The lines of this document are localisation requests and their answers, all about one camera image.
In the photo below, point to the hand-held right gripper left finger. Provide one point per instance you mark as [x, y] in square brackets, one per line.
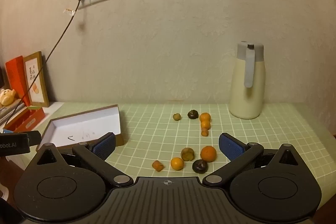
[105, 145]

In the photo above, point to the white shallow cardboard box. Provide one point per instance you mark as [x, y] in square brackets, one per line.
[78, 124]

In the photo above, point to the small orange-brown fruit piece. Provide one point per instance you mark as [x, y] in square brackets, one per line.
[157, 165]
[204, 132]

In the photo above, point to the green-brown fruit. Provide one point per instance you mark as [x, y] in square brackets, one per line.
[187, 154]

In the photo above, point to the wooden framed calligraphy picture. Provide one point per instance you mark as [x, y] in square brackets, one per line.
[32, 69]

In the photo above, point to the small yellow-green fruit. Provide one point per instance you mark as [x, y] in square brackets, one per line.
[176, 116]

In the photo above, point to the small orange mandarin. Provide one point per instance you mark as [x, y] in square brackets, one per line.
[205, 124]
[205, 117]

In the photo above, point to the green checked tablecloth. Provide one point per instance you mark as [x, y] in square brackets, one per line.
[275, 129]

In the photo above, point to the clear tape tag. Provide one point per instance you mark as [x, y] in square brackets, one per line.
[68, 12]

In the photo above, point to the red paper bag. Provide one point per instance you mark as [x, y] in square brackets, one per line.
[15, 69]

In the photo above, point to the beige plush bear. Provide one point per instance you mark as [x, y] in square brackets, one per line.
[6, 98]

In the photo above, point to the dark brown mangosteen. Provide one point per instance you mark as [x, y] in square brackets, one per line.
[200, 166]
[192, 114]

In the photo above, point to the stack of grey books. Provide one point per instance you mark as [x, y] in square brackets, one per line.
[8, 114]

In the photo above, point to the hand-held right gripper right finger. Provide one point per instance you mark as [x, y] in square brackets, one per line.
[231, 148]

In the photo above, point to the cream thermos jug grey lid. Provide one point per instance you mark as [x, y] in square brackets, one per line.
[249, 104]

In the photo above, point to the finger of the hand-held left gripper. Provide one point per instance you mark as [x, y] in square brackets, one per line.
[34, 137]

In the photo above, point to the open red box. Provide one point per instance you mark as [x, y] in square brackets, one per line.
[26, 121]

